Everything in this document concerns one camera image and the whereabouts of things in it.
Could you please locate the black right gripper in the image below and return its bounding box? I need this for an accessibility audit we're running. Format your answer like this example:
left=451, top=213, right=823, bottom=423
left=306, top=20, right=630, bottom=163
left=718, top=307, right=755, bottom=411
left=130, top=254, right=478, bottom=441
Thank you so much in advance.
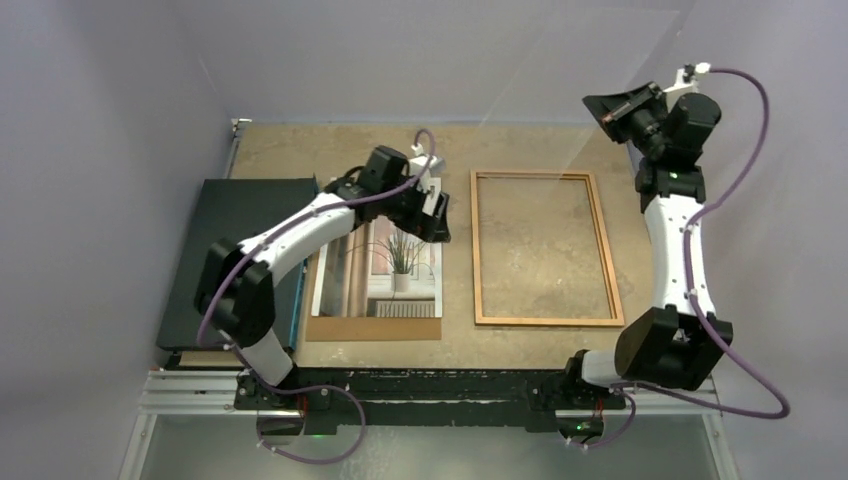
left=585, top=83, right=671, bottom=159

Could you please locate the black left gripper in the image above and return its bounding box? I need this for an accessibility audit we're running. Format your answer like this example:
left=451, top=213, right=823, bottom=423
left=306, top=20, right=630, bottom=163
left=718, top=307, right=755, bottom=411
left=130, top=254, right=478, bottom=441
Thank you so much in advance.
left=380, top=176, right=449, bottom=243

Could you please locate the clear glass pane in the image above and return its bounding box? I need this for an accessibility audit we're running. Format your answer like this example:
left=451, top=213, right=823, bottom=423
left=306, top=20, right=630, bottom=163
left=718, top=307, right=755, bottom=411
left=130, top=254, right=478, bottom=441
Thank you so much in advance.
left=479, top=1, right=686, bottom=143

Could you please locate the plant photo print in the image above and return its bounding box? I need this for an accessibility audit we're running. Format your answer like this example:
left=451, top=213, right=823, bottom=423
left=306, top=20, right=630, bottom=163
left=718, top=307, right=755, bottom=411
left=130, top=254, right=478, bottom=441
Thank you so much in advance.
left=310, top=216, right=443, bottom=319

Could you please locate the orange wooden picture frame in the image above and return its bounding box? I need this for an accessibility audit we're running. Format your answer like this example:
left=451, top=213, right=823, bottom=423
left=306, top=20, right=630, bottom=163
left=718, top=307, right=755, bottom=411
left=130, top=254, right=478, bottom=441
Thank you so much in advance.
left=470, top=170, right=626, bottom=328

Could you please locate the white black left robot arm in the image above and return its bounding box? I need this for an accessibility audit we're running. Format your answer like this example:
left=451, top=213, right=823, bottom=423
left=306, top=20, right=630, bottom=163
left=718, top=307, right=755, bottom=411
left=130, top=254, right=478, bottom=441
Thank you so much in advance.
left=194, top=144, right=451, bottom=409

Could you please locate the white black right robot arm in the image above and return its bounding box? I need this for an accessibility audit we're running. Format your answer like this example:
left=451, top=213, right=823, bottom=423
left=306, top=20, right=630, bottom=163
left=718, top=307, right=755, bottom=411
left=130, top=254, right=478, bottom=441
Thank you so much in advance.
left=561, top=82, right=734, bottom=407

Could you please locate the dark box with blue edge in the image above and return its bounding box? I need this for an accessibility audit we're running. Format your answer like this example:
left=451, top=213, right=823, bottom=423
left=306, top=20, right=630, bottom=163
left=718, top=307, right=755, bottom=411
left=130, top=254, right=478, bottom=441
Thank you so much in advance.
left=156, top=177, right=319, bottom=352

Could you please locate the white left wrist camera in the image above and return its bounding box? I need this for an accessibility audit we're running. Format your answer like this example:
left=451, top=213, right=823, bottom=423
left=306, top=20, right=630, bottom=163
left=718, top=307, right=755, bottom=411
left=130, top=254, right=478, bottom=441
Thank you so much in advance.
left=409, top=144, right=446, bottom=216

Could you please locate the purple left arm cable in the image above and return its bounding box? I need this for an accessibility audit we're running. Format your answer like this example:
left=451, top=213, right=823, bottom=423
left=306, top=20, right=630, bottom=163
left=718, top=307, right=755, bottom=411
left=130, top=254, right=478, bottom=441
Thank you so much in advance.
left=196, top=128, right=439, bottom=465

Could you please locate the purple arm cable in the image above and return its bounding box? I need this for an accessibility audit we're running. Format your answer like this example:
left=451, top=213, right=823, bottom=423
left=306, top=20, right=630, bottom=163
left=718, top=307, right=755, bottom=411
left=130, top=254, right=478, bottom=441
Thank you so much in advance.
left=196, top=128, right=439, bottom=465
left=566, top=66, right=791, bottom=452

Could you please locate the brown frame backing board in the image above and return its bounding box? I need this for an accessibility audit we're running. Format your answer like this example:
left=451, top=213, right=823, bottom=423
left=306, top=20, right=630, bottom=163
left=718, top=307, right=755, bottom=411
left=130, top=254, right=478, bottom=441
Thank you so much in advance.
left=305, top=253, right=443, bottom=342

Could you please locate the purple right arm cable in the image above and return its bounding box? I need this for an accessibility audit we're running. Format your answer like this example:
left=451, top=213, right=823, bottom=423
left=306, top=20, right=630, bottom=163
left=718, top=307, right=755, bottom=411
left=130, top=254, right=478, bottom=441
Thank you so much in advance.
left=566, top=66, right=791, bottom=452

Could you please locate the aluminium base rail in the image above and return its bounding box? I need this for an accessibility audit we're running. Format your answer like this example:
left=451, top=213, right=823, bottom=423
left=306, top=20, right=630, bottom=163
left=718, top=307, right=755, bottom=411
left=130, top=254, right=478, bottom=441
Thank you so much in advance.
left=135, top=369, right=723, bottom=417

